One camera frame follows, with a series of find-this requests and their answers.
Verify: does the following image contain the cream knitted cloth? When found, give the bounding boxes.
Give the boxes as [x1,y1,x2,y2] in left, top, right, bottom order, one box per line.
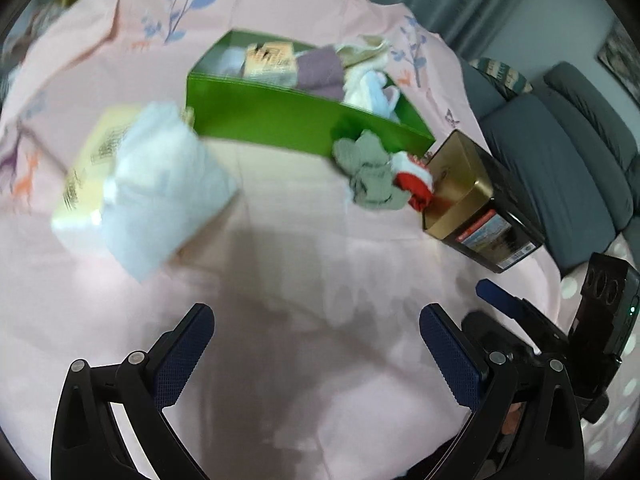
[334,34,392,69]

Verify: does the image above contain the red and white sock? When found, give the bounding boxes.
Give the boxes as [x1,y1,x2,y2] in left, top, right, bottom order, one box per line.
[391,151,437,212]

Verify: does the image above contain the cream and white soft packet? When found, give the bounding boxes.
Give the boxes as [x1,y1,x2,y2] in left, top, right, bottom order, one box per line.
[50,101,241,282]

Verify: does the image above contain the purple cloth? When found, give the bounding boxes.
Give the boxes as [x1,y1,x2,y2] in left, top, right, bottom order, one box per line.
[294,45,347,102]

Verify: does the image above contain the light blue elephant plush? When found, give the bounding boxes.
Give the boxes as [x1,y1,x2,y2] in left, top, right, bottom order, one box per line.
[344,66,402,122]

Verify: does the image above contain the grey sofa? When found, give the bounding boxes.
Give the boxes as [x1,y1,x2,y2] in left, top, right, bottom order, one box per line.
[459,60,640,274]

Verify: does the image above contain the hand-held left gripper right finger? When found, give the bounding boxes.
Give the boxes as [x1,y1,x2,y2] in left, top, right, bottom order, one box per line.
[418,303,587,480]

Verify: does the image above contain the green cardboard box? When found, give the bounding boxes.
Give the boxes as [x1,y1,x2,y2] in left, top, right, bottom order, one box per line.
[185,29,438,159]

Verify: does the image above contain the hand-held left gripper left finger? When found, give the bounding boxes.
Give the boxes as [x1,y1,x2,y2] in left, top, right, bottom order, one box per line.
[50,303,217,480]

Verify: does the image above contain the gold metal tin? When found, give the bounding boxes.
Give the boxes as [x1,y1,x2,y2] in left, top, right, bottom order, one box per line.
[421,129,547,274]

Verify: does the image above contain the framed wall picture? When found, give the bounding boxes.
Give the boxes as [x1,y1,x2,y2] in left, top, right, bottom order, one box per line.
[596,21,640,87]

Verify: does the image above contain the patterned pillow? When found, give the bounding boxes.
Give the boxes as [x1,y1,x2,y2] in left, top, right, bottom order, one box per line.
[469,56,534,102]

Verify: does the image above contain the pink printed bed sheet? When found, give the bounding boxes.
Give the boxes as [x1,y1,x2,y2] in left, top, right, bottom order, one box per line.
[0,0,567,480]

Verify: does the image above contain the grey plush toy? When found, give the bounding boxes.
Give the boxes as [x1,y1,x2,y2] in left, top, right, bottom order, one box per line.
[331,129,409,212]

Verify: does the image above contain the tan printed packet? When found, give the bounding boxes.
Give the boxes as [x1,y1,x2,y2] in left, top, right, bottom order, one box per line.
[243,41,297,87]

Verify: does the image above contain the light blue cloth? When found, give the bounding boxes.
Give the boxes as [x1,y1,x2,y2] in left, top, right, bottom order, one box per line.
[219,46,249,79]

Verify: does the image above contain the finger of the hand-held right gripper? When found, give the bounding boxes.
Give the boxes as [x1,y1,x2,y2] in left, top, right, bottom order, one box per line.
[461,311,537,364]
[475,279,572,362]

